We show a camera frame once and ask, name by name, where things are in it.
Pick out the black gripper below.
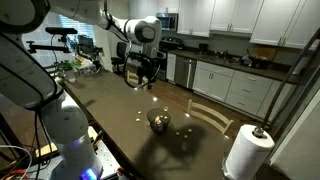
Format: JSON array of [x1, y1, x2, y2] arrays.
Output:
[[137, 56, 159, 90]]

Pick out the white wooden chair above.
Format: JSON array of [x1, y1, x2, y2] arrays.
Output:
[[125, 69, 150, 90]]

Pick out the black office chair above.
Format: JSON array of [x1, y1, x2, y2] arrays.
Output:
[[110, 41, 129, 75]]

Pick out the stainless steel dishwasher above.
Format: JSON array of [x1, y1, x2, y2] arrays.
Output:
[[174, 55, 198, 90]]

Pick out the black kitchen stove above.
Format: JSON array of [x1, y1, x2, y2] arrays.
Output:
[[157, 36, 184, 82]]

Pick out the tissue box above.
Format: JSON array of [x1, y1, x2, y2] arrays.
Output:
[[76, 59, 98, 77]]

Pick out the stainless steel microwave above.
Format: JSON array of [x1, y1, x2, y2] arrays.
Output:
[[156, 12, 179, 32]]

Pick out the black coffee maker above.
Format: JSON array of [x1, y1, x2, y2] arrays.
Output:
[[198, 42, 210, 55]]

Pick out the black computer monitor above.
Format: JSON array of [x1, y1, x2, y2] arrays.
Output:
[[78, 34, 97, 56]]

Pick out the wooden chair back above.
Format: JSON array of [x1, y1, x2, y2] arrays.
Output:
[[185, 98, 235, 135]]

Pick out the green potted plant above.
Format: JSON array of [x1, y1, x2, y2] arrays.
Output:
[[54, 59, 83, 84]]

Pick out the white upper cabinet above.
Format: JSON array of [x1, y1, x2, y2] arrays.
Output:
[[176, 0, 216, 38], [249, 0, 320, 50], [129, 0, 179, 19], [209, 0, 265, 34]]

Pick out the window with white blinds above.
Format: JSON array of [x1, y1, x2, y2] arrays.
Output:
[[59, 14, 96, 44]]

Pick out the grey robot mounting base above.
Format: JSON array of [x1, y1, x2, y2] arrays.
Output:
[[24, 143, 123, 180]]

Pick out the white lower kitchen cabinets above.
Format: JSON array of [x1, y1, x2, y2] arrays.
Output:
[[165, 52, 298, 118]]

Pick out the dark cookware pile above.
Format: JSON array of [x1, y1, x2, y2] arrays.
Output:
[[240, 49, 269, 70]]

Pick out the wooden plank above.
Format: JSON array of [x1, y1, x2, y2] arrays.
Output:
[[34, 125, 101, 158]]

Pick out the dark kitchen countertop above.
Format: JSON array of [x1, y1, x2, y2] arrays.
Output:
[[168, 49, 301, 84]]

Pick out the metal paper towel holder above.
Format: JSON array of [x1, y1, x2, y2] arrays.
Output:
[[221, 125, 267, 180]]

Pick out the wooden cutting board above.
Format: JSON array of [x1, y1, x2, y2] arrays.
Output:
[[253, 45, 278, 62]]

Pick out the white paper towel roll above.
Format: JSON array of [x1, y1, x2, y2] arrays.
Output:
[[225, 124, 276, 180]]

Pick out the dark curved metal pole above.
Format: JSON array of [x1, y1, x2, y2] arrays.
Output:
[[260, 27, 320, 132]]

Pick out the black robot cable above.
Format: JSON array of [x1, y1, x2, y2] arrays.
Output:
[[99, 0, 162, 90]]

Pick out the black stereo camera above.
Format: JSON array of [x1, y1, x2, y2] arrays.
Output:
[[44, 27, 79, 36]]

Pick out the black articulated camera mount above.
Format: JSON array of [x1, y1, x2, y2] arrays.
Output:
[[25, 34, 73, 55]]

